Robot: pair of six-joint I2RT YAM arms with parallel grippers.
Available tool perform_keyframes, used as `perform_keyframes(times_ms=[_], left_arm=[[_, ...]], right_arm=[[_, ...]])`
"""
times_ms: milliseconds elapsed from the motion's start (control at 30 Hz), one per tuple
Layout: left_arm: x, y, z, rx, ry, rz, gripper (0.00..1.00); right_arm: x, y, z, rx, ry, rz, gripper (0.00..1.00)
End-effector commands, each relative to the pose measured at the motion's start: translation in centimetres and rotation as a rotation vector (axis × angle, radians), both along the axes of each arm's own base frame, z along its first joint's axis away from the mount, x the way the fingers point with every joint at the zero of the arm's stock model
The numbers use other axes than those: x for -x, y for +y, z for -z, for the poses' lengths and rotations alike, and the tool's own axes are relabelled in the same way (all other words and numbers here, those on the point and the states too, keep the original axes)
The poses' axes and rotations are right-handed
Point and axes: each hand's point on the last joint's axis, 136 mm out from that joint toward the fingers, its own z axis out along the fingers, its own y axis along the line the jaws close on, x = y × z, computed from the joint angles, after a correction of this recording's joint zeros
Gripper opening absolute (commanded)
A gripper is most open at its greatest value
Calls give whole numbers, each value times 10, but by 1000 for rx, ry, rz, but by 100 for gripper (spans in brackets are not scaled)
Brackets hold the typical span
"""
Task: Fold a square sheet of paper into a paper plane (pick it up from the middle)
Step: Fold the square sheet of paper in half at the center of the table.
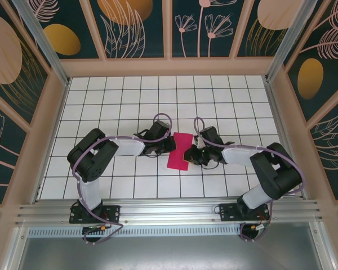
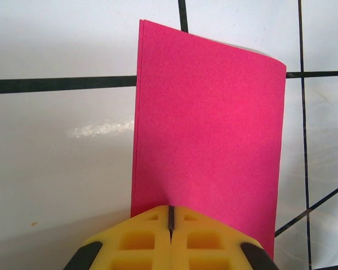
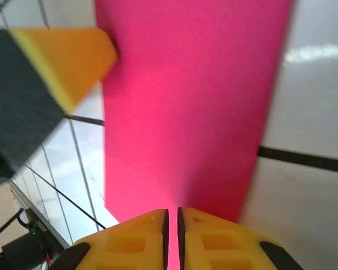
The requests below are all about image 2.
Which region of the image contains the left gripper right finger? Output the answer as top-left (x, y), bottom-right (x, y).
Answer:
top-left (171, 205), bottom-right (279, 270)

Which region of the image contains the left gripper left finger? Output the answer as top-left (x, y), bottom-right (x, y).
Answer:
top-left (63, 205), bottom-right (172, 270)

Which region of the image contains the magenta cloth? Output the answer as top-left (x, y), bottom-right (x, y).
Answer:
top-left (130, 19), bottom-right (287, 261)

